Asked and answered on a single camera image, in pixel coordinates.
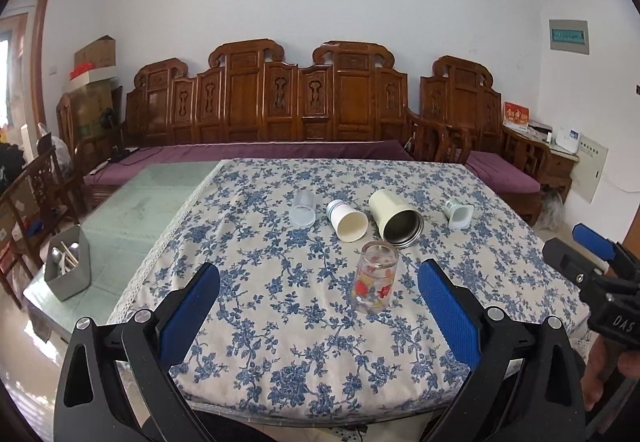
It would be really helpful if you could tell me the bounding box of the brown cardboard box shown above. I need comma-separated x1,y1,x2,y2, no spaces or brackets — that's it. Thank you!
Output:
73,35,117,72

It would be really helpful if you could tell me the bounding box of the red gift box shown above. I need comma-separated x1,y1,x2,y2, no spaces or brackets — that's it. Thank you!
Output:
503,102,530,127

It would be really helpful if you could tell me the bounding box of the dark wooden chair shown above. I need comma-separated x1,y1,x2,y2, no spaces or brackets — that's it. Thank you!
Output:
0,147,78,309

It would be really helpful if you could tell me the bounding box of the square purple seat cushion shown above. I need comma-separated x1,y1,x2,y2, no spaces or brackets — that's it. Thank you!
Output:
464,150,542,196

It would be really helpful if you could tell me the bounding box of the frosted clear plastic cup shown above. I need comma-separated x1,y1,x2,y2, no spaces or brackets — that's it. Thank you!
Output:
291,192,317,227

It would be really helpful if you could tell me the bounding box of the metal cutlery bundle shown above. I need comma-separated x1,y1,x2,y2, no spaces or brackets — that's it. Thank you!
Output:
50,242,81,273

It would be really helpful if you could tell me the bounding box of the clear plastic bag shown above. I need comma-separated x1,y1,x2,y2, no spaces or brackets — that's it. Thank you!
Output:
537,192,568,230

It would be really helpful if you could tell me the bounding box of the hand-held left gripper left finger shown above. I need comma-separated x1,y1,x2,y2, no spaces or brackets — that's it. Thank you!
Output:
52,263,221,442

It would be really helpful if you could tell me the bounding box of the carved wooden armchair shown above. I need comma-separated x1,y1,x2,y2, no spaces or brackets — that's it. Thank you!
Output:
406,55,544,225

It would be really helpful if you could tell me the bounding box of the beige wall distribution box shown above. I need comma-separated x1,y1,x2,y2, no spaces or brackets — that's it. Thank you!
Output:
570,133,610,205

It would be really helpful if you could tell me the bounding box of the striped white paper cup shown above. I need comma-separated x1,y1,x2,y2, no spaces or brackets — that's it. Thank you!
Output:
326,200,369,243

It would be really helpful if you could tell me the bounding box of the long purple seat cushion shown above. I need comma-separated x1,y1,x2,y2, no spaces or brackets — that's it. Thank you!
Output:
82,140,416,189

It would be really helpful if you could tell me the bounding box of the white router device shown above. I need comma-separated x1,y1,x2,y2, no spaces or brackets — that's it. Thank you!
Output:
554,127,582,153

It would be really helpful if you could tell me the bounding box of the grey cutlery holder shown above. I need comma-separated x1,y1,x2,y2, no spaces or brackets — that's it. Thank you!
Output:
44,224,92,301

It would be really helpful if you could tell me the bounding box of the blue floral tablecloth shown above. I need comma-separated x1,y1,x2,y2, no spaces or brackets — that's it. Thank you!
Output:
107,158,592,423

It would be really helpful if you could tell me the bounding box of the person's right hand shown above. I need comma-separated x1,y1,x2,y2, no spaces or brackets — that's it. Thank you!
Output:
582,336,640,413

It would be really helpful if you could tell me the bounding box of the wooden side table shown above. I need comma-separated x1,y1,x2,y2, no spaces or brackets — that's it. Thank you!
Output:
501,124,581,203

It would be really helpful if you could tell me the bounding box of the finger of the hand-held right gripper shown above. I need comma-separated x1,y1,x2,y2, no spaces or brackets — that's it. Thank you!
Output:
542,238,607,283
571,223,640,275

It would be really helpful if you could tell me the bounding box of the grey wall panel box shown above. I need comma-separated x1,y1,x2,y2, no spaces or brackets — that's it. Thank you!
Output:
548,18,591,55

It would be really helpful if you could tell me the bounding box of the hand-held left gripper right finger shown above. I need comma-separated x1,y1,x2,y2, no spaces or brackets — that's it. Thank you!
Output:
416,259,587,442

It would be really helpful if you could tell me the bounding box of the floral print glass cup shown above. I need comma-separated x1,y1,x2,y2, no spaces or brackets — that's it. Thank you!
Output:
353,243,399,313

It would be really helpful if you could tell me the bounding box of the carved wooden sofa bench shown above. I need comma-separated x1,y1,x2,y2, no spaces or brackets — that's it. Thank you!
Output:
120,38,418,173

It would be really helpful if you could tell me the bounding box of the cream steel tumbler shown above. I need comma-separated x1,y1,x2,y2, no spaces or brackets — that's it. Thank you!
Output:
368,189,425,249

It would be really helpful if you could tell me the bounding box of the small pale green cup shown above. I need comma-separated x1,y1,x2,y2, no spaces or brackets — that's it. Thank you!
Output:
444,200,475,230

